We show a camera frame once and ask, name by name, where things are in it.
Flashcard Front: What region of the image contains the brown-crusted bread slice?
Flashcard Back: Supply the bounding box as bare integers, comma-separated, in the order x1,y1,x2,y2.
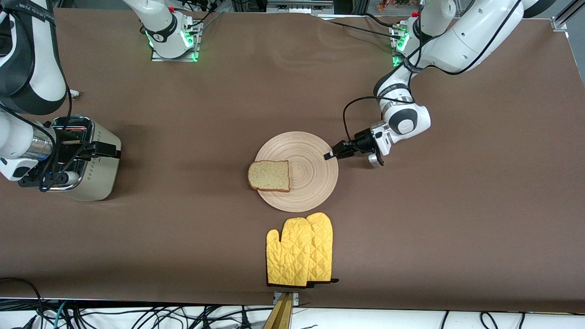
247,160,291,193

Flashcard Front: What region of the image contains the yellow quilted oven mitt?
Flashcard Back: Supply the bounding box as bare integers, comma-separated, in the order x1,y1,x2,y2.
266,218,316,287
305,212,340,288

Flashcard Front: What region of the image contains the yellow aluminium beam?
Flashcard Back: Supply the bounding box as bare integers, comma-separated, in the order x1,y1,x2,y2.
263,292,293,329

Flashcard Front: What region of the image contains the black looped floor cable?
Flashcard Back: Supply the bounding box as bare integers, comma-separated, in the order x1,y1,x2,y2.
0,277,44,329

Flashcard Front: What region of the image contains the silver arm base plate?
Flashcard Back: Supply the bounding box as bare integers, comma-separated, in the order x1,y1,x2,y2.
392,25,412,69
151,21,202,62

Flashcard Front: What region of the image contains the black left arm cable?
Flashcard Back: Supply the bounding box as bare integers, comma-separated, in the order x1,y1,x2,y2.
343,0,524,143

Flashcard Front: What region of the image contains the cream and chrome toaster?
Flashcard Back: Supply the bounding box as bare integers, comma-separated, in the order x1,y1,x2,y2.
48,115,122,202

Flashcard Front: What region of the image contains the black cable on table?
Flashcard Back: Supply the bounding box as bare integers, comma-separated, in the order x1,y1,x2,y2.
315,13,398,39

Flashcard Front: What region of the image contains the aluminium frame rail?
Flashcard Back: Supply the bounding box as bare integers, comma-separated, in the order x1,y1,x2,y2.
266,0,335,14

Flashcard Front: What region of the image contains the brown table cover sheet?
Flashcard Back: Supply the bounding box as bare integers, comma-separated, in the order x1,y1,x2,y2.
0,8,585,313

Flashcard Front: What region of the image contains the aluminium corner profile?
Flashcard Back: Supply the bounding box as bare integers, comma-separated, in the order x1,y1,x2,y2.
551,0,585,32

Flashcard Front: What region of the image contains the teal floor cable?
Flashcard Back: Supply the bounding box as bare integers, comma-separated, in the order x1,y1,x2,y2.
53,300,69,329

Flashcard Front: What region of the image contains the round light wooden plate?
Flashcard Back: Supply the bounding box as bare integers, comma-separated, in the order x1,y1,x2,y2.
254,132,339,212

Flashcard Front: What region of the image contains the orange background object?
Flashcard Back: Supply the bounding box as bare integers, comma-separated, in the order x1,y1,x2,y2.
377,0,421,12

